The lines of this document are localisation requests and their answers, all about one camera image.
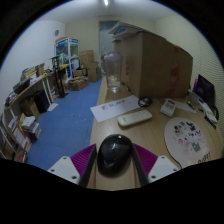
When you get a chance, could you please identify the open low cardboard box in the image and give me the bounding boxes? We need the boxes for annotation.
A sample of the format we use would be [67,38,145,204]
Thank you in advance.
[67,76,90,92]

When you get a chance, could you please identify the grey door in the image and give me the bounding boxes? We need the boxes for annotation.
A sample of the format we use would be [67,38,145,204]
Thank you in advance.
[98,20,120,55]

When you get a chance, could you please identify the wooden side desk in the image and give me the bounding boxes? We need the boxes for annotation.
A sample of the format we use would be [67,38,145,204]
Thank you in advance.
[3,64,69,113]

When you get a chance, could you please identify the black marker pen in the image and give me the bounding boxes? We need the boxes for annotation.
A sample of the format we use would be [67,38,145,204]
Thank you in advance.
[203,114,218,130]

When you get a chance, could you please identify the stacked cardboard boxes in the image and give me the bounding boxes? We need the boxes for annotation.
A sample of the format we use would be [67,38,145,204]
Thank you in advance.
[79,49,102,84]

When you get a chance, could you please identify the dark tablet screen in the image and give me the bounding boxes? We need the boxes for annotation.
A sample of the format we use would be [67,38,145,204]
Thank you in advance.
[193,73,216,109]

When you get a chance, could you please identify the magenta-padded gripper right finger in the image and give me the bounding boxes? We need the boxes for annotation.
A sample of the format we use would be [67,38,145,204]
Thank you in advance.
[132,143,181,188]

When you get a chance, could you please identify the cluttered shelf unit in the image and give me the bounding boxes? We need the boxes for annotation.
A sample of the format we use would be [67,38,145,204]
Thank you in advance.
[0,109,43,164]

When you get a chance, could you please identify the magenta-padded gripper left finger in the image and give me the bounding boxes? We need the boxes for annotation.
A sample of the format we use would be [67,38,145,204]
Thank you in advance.
[47,143,98,188]

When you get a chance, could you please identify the glass-fronted claw machine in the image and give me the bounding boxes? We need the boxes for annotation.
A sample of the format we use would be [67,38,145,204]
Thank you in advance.
[54,36,81,80]

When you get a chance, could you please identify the white paper sheet with writing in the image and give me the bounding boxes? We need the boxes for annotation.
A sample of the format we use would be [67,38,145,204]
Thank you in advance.
[89,94,141,123]

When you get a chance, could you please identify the dark brown cardboard box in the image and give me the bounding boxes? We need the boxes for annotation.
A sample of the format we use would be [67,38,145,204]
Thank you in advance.
[174,45,195,98]

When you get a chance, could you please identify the black floor stand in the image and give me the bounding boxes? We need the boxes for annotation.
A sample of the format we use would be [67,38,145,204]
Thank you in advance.
[49,55,70,100]

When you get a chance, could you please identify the cream remote control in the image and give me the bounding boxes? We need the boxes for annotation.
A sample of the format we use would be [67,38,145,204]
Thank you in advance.
[117,109,154,128]

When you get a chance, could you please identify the round white printed mouse pad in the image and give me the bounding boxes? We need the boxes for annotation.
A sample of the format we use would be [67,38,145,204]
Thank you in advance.
[163,116,212,169]

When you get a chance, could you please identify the coiled black cable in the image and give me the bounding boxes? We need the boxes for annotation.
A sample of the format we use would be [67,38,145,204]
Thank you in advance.
[137,96,154,108]

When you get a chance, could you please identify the large brown cardboard box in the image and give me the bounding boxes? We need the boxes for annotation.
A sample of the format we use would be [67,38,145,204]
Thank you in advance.
[113,29,179,100]

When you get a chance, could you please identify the clear glass jar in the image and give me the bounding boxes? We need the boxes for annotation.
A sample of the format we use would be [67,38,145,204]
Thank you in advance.
[101,50,124,94]

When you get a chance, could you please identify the black computer mouse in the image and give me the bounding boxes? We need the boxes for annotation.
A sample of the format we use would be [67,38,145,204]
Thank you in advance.
[96,133,135,178]

